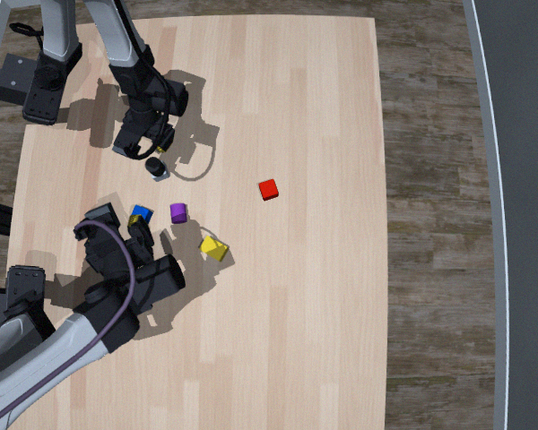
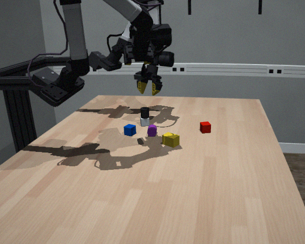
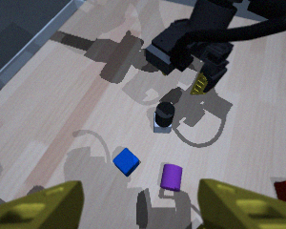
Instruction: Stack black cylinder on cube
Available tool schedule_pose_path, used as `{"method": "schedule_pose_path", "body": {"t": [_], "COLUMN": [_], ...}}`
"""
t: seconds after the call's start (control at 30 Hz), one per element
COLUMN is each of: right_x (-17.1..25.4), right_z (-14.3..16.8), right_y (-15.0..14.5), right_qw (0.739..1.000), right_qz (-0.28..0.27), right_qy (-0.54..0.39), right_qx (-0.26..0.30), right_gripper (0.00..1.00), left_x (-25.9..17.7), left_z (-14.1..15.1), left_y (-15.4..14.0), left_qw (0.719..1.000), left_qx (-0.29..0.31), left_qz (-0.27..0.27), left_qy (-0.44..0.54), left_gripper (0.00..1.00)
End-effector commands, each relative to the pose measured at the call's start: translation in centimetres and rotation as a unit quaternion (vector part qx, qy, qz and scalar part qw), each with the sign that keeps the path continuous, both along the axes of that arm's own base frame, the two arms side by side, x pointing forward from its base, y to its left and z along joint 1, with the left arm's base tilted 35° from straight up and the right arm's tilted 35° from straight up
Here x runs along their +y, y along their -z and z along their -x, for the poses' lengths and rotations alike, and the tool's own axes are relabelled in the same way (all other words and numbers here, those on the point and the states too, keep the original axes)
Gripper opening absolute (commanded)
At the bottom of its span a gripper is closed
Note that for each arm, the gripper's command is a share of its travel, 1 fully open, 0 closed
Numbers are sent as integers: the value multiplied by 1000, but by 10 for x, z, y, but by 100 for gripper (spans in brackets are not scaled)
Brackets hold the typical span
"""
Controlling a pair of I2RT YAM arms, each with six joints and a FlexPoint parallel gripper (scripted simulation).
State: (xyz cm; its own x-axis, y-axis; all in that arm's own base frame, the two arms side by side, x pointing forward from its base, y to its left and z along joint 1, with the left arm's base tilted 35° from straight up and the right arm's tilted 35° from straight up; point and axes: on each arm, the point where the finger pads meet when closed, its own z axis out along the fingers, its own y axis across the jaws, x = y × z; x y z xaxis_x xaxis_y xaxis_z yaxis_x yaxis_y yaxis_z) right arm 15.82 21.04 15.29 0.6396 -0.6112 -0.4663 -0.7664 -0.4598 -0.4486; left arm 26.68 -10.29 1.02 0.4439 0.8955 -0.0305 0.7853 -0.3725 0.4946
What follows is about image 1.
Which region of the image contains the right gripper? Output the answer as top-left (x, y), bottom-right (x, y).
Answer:
top-left (84, 214), bottom-right (154, 279)

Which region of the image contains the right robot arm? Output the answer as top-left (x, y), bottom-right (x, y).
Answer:
top-left (0, 225), bottom-right (186, 430)

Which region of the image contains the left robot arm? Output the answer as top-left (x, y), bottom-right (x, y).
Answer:
top-left (24, 0), bottom-right (188, 157)

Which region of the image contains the purple cylinder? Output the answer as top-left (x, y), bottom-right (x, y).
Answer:
top-left (170, 203), bottom-right (187, 224)

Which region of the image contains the red cube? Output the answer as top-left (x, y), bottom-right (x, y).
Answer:
top-left (259, 179), bottom-right (278, 201)

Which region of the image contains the yellow block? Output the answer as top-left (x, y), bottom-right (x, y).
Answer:
top-left (199, 236), bottom-right (229, 262)

